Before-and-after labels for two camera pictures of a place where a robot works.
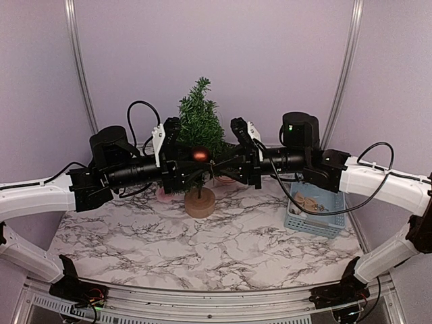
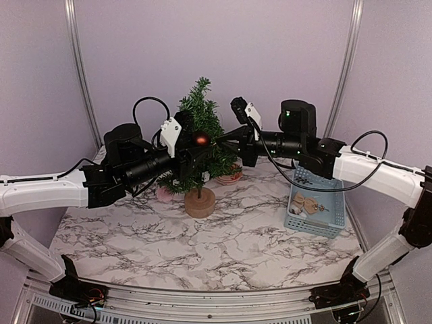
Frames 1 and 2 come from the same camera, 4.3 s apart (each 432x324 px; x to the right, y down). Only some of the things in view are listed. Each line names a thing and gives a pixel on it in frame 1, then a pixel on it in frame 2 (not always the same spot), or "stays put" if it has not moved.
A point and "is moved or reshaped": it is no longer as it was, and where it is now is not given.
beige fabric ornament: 307,204 stays put
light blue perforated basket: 316,199 stays put
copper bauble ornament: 200,154 is moved or reshaped
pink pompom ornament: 162,196 stays put
